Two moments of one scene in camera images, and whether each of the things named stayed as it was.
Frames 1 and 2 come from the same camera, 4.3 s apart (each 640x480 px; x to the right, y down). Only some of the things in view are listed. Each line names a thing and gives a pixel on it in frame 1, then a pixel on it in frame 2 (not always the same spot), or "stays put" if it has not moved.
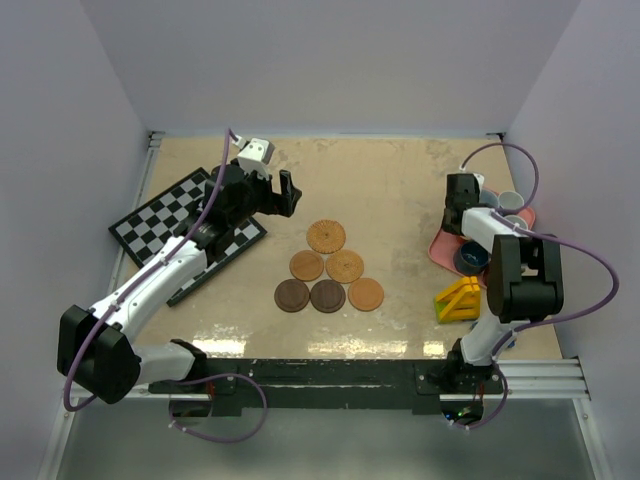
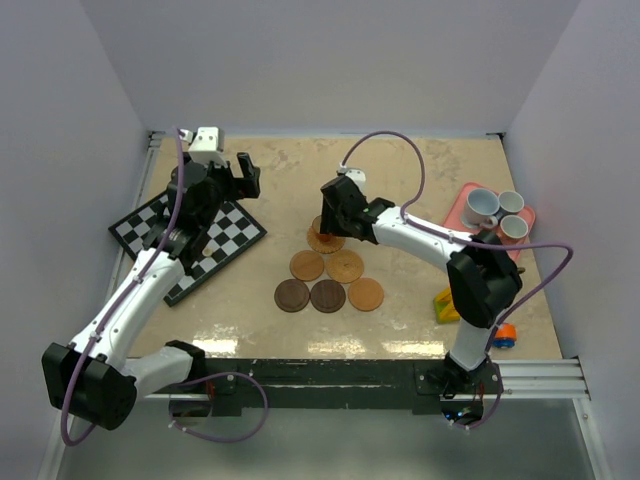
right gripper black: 450,229 → 329,223
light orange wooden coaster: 365,294 stays put
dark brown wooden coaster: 291,295 stays put
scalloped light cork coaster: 326,236 stays put
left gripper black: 275,204 → 241,187
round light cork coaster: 344,266 stays put
